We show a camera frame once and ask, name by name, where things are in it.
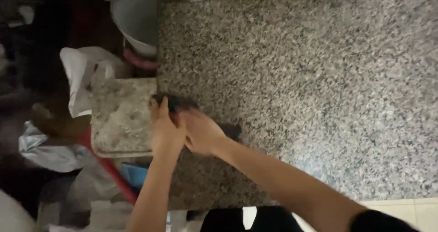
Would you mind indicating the person's left hand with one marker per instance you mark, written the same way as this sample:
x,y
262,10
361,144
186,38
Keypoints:
x,y
166,136

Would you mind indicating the person's right hand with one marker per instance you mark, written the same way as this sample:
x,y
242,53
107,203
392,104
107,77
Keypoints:
x,y
202,132

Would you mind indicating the person's right fingers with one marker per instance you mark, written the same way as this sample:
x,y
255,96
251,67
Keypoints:
x,y
186,117

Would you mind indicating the person's left fingers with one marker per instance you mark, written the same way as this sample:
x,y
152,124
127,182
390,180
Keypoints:
x,y
163,107

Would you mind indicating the black cloth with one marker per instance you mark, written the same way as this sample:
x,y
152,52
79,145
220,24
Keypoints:
x,y
178,102

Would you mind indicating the dirty grey board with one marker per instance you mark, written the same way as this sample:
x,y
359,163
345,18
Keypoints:
x,y
119,119

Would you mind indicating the blue dustpan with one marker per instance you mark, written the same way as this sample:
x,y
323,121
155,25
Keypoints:
x,y
135,174

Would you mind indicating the white plastic bag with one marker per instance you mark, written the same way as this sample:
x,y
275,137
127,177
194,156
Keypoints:
x,y
80,78

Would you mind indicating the white plastic bucket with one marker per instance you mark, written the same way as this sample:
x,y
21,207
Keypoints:
x,y
137,20

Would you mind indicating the clear plastic bag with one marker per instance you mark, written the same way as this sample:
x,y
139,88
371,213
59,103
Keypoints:
x,y
89,191

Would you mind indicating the silvery plastic bag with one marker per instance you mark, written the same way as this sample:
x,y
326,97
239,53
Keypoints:
x,y
51,153

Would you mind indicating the person's black clothing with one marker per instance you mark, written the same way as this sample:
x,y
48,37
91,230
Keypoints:
x,y
267,220

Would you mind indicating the person's black sleeve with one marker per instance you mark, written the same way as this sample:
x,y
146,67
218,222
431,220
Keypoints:
x,y
379,222

